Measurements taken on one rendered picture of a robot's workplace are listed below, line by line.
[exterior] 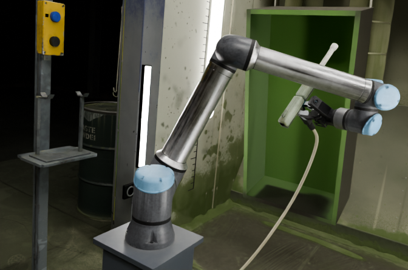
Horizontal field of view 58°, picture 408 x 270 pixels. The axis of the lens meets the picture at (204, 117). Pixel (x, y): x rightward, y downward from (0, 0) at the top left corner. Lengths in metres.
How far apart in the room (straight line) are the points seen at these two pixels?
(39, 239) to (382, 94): 1.85
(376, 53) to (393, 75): 0.39
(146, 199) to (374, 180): 2.23
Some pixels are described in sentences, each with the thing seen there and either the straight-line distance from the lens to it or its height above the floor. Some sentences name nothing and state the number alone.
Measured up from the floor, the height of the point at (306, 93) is 1.23.
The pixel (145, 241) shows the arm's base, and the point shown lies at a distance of 1.42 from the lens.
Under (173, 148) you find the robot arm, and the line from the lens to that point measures 1.50.
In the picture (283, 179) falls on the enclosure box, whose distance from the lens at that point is 2.73.
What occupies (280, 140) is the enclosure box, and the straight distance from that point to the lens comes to 2.61.
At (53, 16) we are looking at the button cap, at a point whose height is 1.48.
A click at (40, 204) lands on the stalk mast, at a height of 0.49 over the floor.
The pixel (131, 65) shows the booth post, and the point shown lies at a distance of 2.25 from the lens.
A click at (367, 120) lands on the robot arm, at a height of 1.17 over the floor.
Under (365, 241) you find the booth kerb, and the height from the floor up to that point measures 0.09.
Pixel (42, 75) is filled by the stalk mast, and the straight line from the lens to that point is 2.05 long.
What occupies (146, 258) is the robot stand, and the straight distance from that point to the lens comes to 1.39.
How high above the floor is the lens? 1.35
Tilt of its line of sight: 9 degrees down
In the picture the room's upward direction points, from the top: 5 degrees clockwise
